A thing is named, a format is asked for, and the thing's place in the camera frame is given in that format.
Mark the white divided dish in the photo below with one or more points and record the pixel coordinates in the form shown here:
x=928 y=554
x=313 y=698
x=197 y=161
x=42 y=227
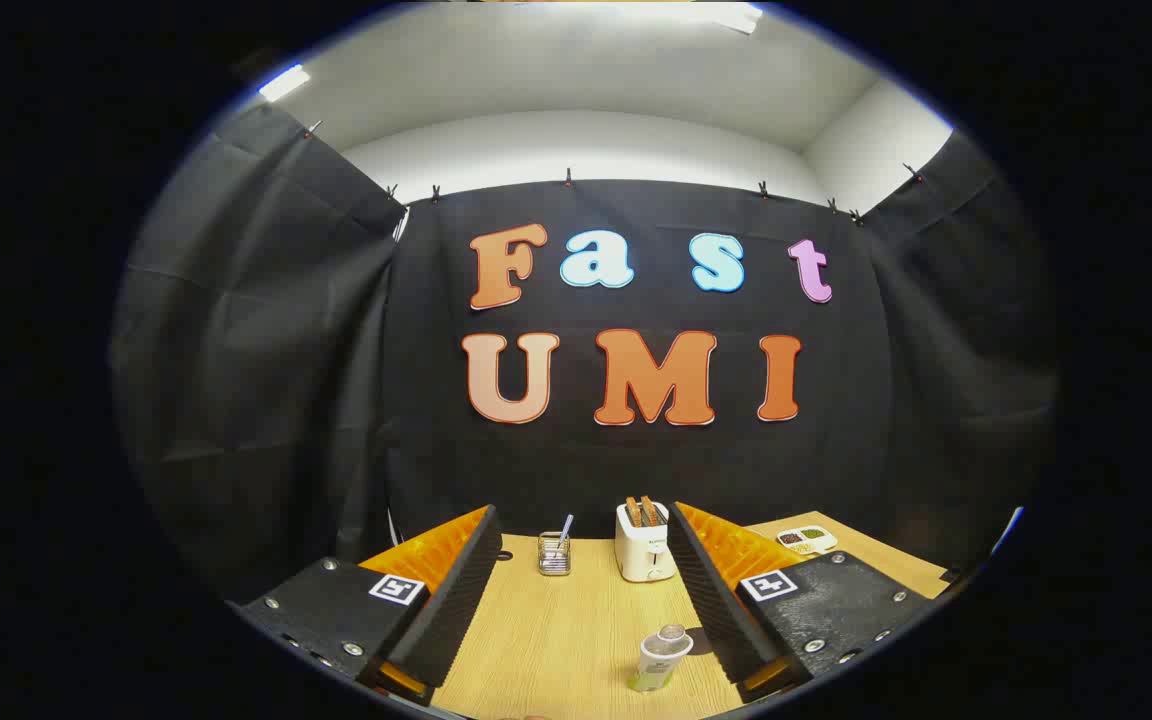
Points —
x=808 y=540

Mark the striped straw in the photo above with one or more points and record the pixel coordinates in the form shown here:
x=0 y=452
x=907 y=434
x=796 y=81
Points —
x=566 y=527

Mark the ceiling light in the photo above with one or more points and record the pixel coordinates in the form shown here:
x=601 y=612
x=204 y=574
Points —
x=738 y=18
x=284 y=83

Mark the clear bottle with white label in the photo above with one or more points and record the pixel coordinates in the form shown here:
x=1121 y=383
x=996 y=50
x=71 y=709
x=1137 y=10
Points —
x=658 y=660

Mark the black backdrop cloth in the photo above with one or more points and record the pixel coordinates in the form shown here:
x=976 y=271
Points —
x=266 y=380

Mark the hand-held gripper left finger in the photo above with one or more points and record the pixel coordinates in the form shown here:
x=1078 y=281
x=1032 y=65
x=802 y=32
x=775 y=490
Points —
x=461 y=600

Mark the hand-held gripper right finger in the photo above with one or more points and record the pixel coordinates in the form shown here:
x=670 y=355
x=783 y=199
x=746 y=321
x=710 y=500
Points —
x=711 y=610

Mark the white toaster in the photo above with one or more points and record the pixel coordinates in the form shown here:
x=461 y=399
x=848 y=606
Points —
x=644 y=555

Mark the brown toast slice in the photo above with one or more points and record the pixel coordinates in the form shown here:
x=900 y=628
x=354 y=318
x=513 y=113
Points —
x=650 y=511
x=633 y=512

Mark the wooden table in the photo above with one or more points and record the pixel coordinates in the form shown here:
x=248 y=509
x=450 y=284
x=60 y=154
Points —
x=556 y=640

